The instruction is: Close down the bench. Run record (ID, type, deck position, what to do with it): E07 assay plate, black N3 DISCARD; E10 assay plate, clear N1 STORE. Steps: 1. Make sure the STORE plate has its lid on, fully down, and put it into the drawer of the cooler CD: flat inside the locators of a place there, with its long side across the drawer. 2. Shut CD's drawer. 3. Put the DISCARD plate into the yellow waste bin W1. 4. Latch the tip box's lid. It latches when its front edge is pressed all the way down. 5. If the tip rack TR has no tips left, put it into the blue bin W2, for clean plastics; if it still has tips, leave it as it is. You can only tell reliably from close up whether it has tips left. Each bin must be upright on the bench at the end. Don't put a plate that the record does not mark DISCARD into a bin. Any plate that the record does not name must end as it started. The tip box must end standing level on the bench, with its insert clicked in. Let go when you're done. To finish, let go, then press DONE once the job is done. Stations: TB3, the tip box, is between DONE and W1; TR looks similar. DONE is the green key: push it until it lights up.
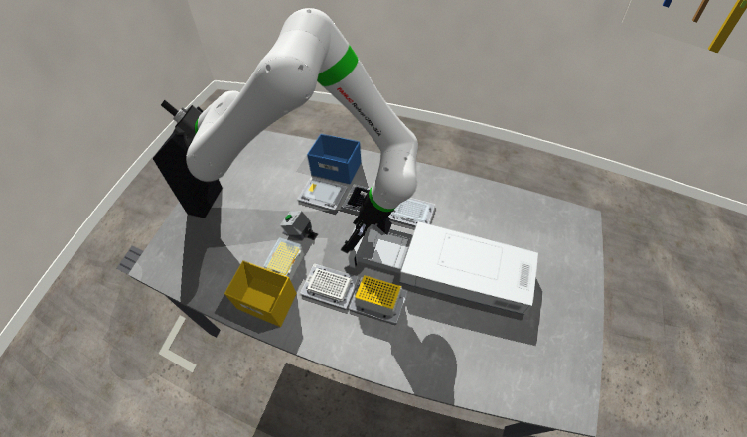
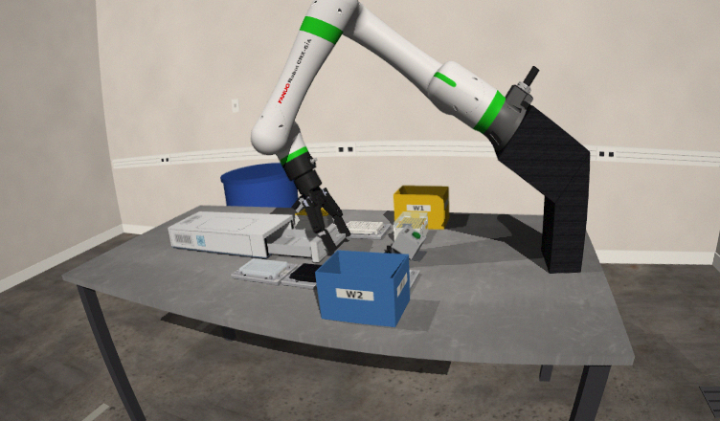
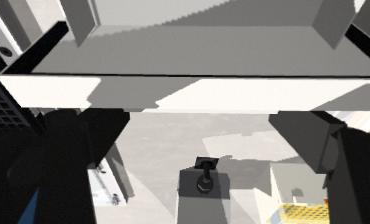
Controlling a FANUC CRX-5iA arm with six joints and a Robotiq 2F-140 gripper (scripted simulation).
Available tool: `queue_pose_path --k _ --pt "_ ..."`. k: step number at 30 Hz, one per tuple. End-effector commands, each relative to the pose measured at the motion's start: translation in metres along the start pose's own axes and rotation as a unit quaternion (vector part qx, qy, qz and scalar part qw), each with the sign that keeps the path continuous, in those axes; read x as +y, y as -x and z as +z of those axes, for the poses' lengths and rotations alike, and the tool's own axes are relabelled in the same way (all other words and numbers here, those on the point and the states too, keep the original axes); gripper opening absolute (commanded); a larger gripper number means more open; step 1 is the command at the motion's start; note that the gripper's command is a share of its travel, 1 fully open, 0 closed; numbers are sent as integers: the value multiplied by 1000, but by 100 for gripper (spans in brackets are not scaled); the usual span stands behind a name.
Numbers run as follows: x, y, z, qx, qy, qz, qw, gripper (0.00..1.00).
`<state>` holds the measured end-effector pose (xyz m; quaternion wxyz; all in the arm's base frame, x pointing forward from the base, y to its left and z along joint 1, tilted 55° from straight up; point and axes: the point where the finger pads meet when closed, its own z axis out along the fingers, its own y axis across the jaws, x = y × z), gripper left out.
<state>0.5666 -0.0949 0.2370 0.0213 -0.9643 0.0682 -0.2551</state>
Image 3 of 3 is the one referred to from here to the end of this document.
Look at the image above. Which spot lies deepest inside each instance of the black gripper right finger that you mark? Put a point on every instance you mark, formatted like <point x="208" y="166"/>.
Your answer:
<point x="329" y="146"/>

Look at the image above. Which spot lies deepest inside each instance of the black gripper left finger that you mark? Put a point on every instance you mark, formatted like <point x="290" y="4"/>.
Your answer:
<point x="60" y="158"/>

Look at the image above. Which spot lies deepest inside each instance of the black multi-well plate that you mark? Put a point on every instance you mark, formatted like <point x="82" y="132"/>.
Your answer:
<point x="15" y="117"/>

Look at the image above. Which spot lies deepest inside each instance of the blue bin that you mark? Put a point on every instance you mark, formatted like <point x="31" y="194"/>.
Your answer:
<point x="28" y="215"/>

